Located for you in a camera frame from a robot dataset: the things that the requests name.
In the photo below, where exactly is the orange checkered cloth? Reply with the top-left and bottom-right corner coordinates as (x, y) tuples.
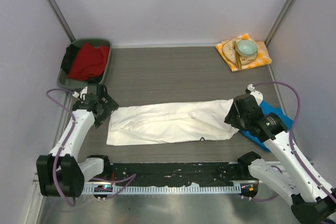
(215, 34), (272, 72)

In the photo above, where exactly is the red t-shirt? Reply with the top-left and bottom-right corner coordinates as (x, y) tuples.
(68, 42), (110, 83)

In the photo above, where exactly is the white slotted cable duct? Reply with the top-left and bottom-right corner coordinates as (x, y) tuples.
(82, 183), (241, 196)

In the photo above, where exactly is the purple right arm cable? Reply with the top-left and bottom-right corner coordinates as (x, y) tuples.
(240, 81), (336, 202)

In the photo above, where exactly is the blue t-shirt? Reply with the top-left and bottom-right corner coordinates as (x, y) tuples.
(239, 101), (293, 152)

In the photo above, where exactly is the black t-shirt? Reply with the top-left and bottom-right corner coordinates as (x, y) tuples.
(60, 43), (104, 84)

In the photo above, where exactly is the beige decorated plate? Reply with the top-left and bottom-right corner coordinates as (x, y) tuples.
(222, 39), (257, 66)

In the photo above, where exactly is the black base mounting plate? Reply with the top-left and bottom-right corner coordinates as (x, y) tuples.
(96, 162), (255, 187)

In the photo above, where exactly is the light green bowl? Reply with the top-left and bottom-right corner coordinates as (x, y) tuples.
(237, 39), (258, 58)

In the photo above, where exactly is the white flower print t-shirt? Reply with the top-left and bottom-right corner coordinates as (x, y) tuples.
(106, 100), (238, 146)

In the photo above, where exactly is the gold cutlery piece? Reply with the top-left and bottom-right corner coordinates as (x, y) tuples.
(232, 40), (242, 70)

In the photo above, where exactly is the aluminium frame rail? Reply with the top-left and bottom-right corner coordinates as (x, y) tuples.
(33, 160), (321, 185)

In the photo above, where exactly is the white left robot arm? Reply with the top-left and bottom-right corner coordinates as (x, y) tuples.
(36, 84), (119, 198)

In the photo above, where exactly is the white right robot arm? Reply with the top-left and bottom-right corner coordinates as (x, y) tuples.
(224, 93), (335, 223)

